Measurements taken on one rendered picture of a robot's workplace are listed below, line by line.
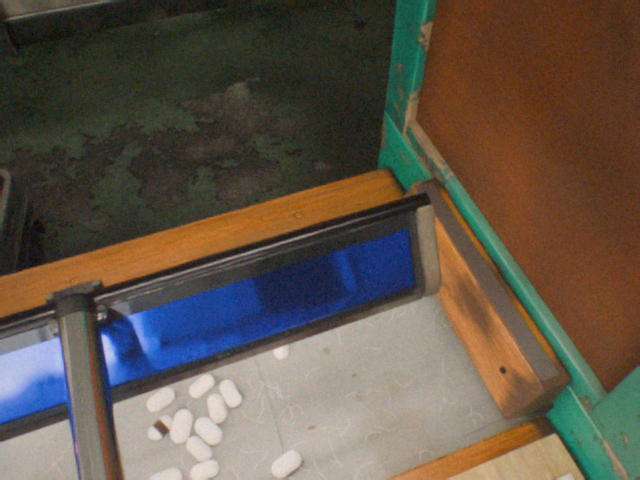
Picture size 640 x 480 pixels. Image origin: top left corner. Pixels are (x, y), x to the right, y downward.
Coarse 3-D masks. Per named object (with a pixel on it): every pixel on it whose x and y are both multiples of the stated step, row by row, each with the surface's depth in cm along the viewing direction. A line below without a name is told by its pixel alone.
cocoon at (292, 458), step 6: (282, 456) 64; (288, 456) 64; (294, 456) 64; (300, 456) 65; (276, 462) 64; (282, 462) 64; (288, 462) 64; (294, 462) 64; (300, 462) 64; (276, 468) 63; (282, 468) 63; (288, 468) 64; (294, 468) 64; (276, 474) 63; (282, 474) 63
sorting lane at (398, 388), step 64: (384, 320) 76; (448, 320) 76; (256, 384) 71; (320, 384) 71; (384, 384) 71; (448, 384) 71; (0, 448) 66; (64, 448) 66; (128, 448) 66; (256, 448) 67; (320, 448) 66; (384, 448) 67; (448, 448) 67
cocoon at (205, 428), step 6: (198, 420) 67; (204, 420) 66; (210, 420) 67; (198, 426) 66; (204, 426) 66; (210, 426) 66; (216, 426) 66; (198, 432) 66; (204, 432) 66; (210, 432) 66; (216, 432) 66; (204, 438) 66; (210, 438) 65; (216, 438) 65; (210, 444) 66; (216, 444) 66
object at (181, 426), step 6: (180, 414) 67; (186, 414) 67; (174, 420) 67; (180, 420) 66; (186, 420) 66; (192, 420) 67; (174, 426) 66; (180, 426) 66; (186, 426) 66; (174, 432) 66; (180, 432) 65; (186, 432) 66; (174, 438) 65; (180, 438) 65; (186, 438) 66
